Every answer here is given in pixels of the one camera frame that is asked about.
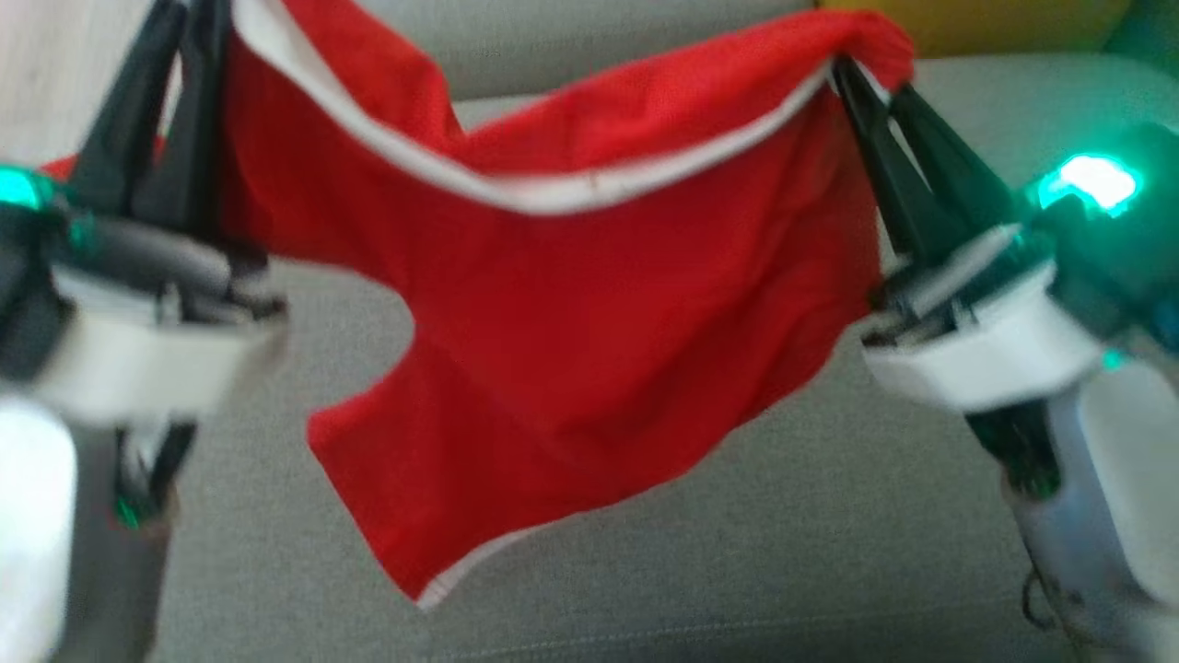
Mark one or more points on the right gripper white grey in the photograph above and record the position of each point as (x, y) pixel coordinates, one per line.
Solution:
(995, 350)

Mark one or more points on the yellow sofa backrest cushion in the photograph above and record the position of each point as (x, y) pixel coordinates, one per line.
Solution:
(995, 23)

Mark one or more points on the grey sofa seat cushion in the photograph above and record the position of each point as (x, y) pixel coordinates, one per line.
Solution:
(553, 46)

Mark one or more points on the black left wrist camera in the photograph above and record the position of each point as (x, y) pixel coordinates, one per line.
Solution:
(23, 322)

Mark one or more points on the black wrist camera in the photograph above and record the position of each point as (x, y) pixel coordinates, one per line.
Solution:
(23, 322)
(1133, 267)

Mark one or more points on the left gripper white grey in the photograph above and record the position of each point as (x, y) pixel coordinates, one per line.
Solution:
(157, 359)

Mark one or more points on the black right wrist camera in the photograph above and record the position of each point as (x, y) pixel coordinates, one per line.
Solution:
(1133, 267)

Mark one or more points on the red shorts white trim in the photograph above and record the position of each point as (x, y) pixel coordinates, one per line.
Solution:
(599, 322)

